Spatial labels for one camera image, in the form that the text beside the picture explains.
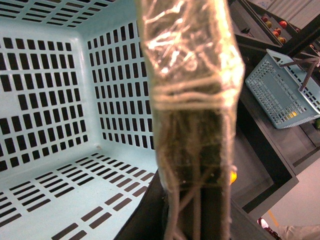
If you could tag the grey basket handle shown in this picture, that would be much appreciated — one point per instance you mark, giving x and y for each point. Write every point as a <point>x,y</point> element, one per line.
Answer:
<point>196,76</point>

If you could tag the light blue plastic basket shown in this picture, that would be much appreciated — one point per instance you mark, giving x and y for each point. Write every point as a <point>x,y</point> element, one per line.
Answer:
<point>76,141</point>

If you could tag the yellow mango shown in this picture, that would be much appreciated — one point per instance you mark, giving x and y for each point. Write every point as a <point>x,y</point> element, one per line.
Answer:
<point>233,177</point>

